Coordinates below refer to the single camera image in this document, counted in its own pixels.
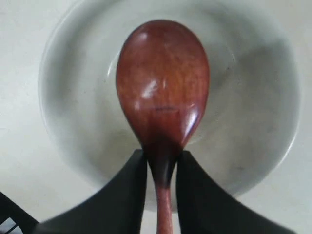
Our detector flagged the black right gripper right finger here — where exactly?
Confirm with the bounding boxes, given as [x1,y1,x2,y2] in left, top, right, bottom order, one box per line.
[176,151,294,234]

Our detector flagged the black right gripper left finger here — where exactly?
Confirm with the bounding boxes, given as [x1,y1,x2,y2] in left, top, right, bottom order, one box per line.
[34,149,147,234]

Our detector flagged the white ceramic bowl black flowers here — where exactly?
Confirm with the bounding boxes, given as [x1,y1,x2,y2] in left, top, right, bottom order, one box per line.
[39,0,299,196]

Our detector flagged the dark red wooden spoon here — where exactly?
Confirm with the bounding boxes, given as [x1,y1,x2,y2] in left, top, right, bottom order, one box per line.
[116,19,210,234]

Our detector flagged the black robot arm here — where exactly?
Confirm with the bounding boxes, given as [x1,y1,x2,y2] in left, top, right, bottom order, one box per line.
[0,149,292,234]

